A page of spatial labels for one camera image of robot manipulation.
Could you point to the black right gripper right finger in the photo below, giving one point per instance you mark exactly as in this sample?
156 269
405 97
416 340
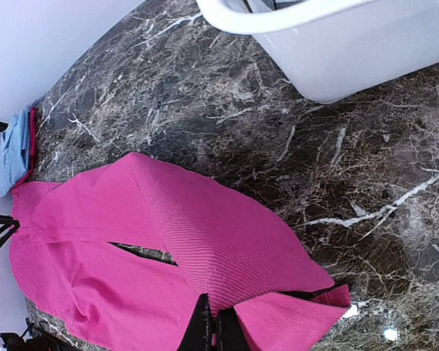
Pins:
229 334

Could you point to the folded light blue shirt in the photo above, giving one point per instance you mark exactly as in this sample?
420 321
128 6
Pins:
14 151

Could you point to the white plastic laundry bin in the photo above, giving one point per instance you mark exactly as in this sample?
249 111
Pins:
330 50

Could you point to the folded red garment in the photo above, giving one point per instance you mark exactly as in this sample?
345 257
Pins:
32 144

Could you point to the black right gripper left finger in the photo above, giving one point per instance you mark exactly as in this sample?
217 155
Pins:
199 333

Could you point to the pink trousers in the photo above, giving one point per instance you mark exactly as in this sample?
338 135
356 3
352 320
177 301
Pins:
122 253

